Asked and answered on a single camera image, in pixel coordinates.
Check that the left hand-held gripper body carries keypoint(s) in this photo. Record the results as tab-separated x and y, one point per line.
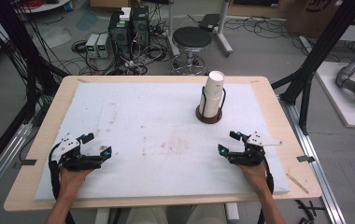
73	160

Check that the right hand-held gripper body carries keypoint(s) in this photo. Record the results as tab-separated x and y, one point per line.
250	157

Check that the stack of white paper cups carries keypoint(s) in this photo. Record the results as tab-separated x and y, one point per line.
213	93

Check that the person's right hand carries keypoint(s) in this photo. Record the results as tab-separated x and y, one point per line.
256	175

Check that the person's left hand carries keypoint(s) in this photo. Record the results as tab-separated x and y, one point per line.
71	182

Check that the black tape piece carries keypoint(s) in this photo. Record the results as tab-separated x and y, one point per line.
305	159
28	162

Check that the wooden table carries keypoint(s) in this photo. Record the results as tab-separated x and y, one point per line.
291	124

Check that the white foam mat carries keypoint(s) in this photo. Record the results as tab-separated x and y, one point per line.
153	130

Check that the thin wooden stick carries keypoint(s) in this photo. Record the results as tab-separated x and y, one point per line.
297	183

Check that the grey power supply unit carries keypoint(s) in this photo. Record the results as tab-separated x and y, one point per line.
103	46
91	46

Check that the white platform board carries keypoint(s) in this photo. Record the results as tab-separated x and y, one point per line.
337	102

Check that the black round stool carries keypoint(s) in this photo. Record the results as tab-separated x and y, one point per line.
191	37

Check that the black computer tower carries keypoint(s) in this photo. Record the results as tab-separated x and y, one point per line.
119	34
140	28

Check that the brown cardboard box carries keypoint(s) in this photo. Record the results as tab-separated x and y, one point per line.
309	15

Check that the black frame pole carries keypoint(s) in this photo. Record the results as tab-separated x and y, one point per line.
20	40
315	59

